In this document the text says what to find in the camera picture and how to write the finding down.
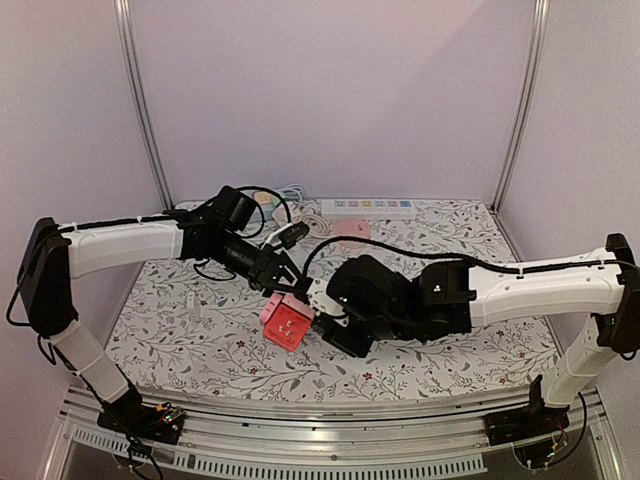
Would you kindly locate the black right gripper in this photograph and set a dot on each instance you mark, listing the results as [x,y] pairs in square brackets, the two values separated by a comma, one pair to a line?
[337,335]

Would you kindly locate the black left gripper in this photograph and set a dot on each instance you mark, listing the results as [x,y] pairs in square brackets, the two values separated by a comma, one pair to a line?
[259,273]

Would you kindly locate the pink plug adapter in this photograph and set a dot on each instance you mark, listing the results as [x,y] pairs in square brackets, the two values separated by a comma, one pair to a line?
[270,307]

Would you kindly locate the red cube socket adapter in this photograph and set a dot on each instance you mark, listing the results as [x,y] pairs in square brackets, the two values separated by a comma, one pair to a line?
[287,328]

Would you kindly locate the light pink cube socket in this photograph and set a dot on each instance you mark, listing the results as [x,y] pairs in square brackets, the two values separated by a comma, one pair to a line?
[297,305]

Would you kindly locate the dark green cube socket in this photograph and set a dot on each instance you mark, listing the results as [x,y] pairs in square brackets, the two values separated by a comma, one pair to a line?
[352,339]

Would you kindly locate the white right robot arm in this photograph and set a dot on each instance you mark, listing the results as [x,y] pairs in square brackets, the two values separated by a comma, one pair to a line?
[603,283]

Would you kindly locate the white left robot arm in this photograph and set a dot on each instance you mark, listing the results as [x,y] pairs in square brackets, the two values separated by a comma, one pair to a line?
[57,254]

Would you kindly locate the white plug block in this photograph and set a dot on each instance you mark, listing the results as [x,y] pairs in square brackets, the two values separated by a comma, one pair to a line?
[286,213]

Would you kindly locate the green beige socket adapter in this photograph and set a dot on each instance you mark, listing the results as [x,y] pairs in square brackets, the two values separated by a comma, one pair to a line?
[292,193]

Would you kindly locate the white colourful power strip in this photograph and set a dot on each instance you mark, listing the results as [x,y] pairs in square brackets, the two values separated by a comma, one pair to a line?
[368,209]

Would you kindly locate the floral table cloth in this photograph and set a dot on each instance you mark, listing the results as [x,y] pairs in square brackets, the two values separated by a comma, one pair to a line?
[199,332]

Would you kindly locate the pink round cable reel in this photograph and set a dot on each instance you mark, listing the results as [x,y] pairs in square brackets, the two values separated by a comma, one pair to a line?
[353,227]

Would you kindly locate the aluminium front rail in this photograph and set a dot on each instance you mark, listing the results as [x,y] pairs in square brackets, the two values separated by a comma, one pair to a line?
[437,438]

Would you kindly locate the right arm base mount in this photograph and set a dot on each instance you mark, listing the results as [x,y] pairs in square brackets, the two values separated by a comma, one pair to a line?
[531,420]

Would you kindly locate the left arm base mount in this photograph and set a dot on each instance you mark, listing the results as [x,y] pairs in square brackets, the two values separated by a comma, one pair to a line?
[128,415]

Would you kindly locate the left aluminium corner post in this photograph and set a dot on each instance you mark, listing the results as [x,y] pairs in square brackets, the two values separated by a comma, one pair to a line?
[136,85]

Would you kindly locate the aluminium corner post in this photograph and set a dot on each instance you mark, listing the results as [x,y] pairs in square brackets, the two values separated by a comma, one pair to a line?
[523,107]
[136,85]

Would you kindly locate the right aluminium corner post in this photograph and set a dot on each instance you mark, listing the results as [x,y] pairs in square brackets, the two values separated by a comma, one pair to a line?
[523,107]

